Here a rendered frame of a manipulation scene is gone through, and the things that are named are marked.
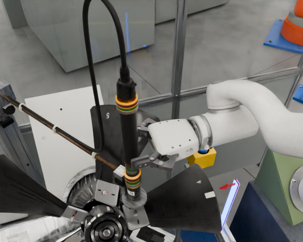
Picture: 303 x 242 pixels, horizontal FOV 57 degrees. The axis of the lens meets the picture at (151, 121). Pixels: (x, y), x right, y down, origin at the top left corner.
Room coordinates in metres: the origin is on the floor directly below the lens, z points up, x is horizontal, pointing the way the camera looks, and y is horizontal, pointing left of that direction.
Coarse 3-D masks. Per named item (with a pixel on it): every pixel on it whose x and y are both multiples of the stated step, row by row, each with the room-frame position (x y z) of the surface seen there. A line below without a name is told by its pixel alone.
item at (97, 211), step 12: (96, 204) 0.44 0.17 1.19; (120, 204) 0.45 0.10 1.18; (96, 216) 0.37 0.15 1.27; (108, 216) 0.37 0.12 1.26; (120, 216) 0.38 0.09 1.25; (84, 228) 0.36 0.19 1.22; (96, 228) 0.35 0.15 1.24; (108, 228) 0.35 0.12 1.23; (120, 228) 0.36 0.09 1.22; (96, 240) 0.32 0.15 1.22; (108, 240) 0.33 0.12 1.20; (120, 240) 0.33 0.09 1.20
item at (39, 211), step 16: (0, 160) 0.44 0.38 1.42; (0, 176) 0.42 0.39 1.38; (16, 176) 0.42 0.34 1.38; (0, 192) 0.41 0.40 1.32; (16, 192) 0.40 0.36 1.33; (32, 192) 0.40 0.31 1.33; (48, 192) 0.40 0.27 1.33; (0, 208) 0.40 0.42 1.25; (16, 208) 0.40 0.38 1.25; (32, 208) 0.40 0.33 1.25; (48, 208) 0.39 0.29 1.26; (64, 208) 0.39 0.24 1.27
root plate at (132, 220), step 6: (126, 210) 0.43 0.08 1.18; (132, 210) 0.43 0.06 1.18; (138, 210) 0.43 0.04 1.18; (144, 210) 0.43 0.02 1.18; (126, 216) 0.41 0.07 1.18; (132, 216) 0.41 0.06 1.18; (138, 216) 0.41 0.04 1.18; (144, 216) 0.41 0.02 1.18; (132, 222) 0.39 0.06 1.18; (144, 222) 0.39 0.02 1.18; (132, 228) 0.37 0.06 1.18; (138, 228) 0.37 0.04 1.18
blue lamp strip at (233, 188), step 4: (236, 184) 0.52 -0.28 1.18; (232, 188) 0.53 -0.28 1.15; (236, 188) 0.52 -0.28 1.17; (232, 192) 0.53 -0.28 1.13; (228, 196) 0.53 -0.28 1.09; (232, 196) 0.52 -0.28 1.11; (228, 200) 0.53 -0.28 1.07; (228, 204) 0.52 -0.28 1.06; (224, 208) 0.53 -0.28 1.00; (228, 208) 0.52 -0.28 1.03; (224, 212) 0.53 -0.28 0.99; (224, 216) 0.52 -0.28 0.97; (224, 220) 0.52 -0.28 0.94
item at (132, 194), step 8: (120, 72) 0.41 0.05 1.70; (128, 72) 0.41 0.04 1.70; (120, 80) 0.41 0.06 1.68; (128, 80) 0.41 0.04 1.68; (120, 88) 0.40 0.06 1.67; (128, 88) 0.40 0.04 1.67; (120, 96) 0.40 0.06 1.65; (128, 96) 0.40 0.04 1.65; (128, 192) 0.41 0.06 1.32; (136, 192) 0.40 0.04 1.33; (136, 200) 0.40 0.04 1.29
